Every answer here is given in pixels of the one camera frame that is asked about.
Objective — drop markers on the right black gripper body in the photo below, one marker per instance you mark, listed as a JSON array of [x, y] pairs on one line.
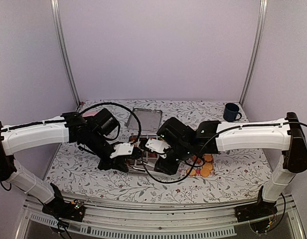
[[172, 168]]

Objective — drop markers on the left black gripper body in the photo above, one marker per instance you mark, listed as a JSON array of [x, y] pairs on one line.
[[113, 164]]

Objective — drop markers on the metal divided cookie tin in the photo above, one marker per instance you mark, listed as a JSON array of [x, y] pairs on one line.
[[146, 154]]

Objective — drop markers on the metal tin lid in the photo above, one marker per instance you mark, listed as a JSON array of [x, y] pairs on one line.
[[150, 120]]

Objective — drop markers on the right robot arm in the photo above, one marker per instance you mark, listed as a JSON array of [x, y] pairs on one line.
[[179, 142]]

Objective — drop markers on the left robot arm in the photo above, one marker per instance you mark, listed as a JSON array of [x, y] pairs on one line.
[[90, 130]]

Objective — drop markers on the floral cookie tray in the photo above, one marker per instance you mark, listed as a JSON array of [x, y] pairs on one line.
[[204, 166]]

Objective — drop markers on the floral tablecloth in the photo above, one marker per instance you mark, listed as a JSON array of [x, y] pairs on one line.
[[237, 174]]

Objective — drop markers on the pink plate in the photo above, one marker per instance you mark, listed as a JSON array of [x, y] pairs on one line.
[[89, 114]]

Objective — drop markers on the dark blue mug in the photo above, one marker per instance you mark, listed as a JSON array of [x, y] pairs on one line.
[[231, 112]]

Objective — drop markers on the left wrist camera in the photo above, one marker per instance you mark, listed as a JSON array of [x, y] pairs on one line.
[[127, 150]]

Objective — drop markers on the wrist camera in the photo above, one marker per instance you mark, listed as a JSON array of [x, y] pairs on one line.
[[127, 150], [159, 147]]

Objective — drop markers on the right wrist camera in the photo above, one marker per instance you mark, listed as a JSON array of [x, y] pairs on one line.
[[159, 147]]

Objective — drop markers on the front aluminium rail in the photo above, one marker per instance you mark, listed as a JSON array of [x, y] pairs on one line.
[[111, 219]]

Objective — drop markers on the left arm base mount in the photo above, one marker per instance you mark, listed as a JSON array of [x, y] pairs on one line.
[[60, 209]]

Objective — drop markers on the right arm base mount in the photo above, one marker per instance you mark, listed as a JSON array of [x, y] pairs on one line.
[[260, 216]]

